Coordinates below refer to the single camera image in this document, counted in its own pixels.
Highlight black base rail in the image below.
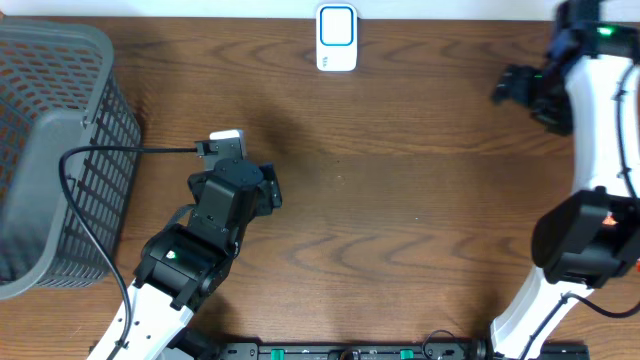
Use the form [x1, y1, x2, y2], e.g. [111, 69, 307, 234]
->
[169, 327, 591, 360]

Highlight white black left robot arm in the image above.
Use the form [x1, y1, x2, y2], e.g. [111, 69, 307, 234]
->
[89, 158, 282, 359]

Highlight grey plastic mesh basket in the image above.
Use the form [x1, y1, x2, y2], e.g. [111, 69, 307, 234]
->
[1, 19, 142, 299]

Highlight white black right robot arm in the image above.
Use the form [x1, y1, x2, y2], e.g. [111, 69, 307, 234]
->
[473, 0, 639, 359]

